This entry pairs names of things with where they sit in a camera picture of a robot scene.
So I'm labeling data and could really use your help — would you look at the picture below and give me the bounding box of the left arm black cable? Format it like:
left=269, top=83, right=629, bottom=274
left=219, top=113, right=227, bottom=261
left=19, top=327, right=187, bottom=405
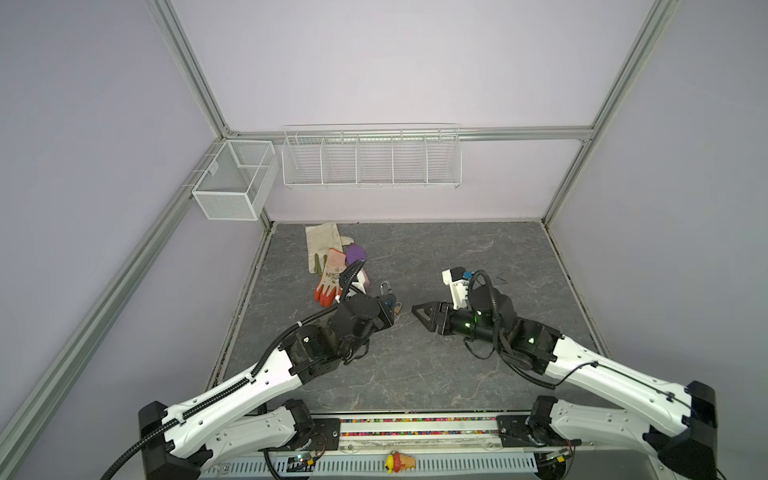
left=98, top=259, right=367, bottom=480

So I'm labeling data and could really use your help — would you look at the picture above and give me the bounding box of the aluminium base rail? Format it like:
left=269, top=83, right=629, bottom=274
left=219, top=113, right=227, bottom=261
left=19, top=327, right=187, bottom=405
left=197, top=409, right=661, bottom=460

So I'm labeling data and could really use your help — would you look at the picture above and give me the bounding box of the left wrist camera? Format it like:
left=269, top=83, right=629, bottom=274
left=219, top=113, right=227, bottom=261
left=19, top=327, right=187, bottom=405
left=351, top=269, right=370, bottom=294

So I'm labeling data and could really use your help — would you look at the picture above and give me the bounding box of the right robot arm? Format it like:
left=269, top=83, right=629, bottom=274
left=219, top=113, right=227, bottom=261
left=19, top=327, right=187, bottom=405
left=412, top=287, right=720, bottom=479

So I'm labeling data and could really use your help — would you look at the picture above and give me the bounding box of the white wire basket rack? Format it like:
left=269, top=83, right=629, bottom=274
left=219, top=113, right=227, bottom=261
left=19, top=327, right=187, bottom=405
left=282, top=124, right=463, bottom=189

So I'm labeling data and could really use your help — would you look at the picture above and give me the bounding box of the white mesh box basket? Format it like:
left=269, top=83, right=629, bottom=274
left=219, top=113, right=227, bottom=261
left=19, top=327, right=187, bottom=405
left=192, top=140, right=279, bottom=221

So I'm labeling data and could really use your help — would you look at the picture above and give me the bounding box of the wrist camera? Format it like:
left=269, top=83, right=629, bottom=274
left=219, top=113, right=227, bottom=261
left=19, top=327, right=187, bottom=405
left=442, top=267, right=473, bottom=310
left=351, top=269, right=370, bottom=294

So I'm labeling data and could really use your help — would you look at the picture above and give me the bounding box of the purple pink toy shovel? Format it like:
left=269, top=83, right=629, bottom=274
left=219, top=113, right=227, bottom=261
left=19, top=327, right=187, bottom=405
left=345, top=243, right=367, bottom=266

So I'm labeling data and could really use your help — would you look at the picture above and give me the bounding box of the blue padlock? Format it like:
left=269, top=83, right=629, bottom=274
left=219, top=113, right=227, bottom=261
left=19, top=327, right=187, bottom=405
left=380, top=281, right=402, bottom=316

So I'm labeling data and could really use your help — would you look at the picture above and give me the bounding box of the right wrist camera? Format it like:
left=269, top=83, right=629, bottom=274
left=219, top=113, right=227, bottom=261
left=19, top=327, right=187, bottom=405
left=442, top=267, right=473, bottom=310

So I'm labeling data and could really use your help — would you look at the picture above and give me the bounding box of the yellow red toy figure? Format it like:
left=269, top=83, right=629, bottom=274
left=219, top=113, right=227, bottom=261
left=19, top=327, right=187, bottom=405
left=385, top=451, right=416, bottom=474

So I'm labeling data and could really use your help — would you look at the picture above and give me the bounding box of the orange work glove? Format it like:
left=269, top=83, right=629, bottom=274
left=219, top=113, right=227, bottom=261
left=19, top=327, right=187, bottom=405
left=314, top=248, right=347, bottom=308

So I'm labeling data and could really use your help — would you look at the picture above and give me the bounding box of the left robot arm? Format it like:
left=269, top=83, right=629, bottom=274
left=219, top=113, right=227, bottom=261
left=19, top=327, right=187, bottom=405
left=138, top=293, right=397, bottom=479

